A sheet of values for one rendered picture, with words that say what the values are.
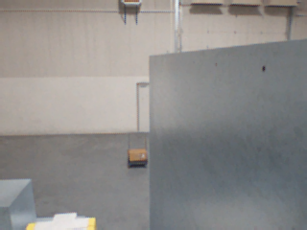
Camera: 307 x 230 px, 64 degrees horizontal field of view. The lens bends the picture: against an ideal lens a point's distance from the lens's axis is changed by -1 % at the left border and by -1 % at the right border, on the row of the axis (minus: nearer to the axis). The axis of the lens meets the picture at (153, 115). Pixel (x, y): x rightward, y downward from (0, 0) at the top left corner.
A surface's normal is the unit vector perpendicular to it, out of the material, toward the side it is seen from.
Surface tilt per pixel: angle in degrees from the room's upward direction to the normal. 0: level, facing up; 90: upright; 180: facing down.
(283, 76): 90
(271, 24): 90
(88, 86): 90
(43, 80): 90
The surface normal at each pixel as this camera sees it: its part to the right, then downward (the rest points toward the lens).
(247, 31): 0.09, 0.22
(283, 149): -1.00, 0.02
